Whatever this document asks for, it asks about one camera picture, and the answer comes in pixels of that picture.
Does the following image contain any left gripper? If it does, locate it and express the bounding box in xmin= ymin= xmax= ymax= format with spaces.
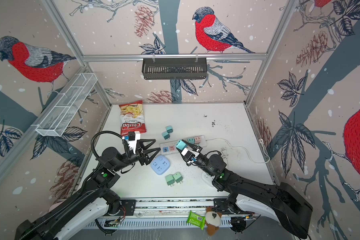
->
xmin=112 ymin=139 xmax=160 ymax=173

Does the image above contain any green plug adapter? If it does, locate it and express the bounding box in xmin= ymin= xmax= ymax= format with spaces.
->
xmin=173 ymin=172 xmax=184 ymax=183
xmin=165 ymin=175 xmax=176 ymax=186

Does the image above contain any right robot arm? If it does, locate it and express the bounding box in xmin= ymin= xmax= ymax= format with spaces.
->
xmin=176 ymin=140 xmax=313 ymax=239

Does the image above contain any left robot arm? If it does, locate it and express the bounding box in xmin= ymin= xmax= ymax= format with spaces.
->
xmin=15 ymin=131 xmax=161 ymax=240

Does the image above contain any blue cube power socket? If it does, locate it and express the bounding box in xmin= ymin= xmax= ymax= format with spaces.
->
xmin=150 ymin=155 xmax=171 ymax=176

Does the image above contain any white multicolour power strip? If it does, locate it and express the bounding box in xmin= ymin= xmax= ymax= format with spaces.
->
xmin=160 ymin=136 xmax=207 ymax=155

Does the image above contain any white cube power socket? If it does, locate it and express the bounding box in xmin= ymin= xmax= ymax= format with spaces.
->
xmin=201 ymin=172 xmax=214 ymax=188

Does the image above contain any red white cassava chips bag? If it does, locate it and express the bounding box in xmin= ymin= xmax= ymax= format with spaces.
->
xmin=119 ymin=100 xmax=147 ymax=136

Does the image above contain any green wipes packet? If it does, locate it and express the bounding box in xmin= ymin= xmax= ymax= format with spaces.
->
xmin=187 ymin=211 xmax=205 ymax=230

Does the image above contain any brown white plush toy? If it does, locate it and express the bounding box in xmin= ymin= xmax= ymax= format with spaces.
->
xmin=205 ymin=207 xmax=222 ymax=236

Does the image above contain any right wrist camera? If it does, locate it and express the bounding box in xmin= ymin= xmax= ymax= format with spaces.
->
xmin=181 ymin=148 xmax=197 ymax=166

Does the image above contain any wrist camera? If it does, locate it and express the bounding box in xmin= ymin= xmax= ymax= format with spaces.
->
xmin=124 ymin=131 xmax=141 ymax=154
xmin=181 ymin=148 xmax=197 ymax=166

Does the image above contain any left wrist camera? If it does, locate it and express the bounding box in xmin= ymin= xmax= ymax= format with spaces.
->
xmin=124 ymin=131 xmax=141 ymax=154

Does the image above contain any black wire basket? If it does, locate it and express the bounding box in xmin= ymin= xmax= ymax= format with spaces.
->
xmin=142 ymin=58 xmax=208 ymax=80

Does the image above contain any white mesh wall basket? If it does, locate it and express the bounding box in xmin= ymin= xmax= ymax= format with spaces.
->
xmin=36 ymin=73 xmax=98 ymax=137

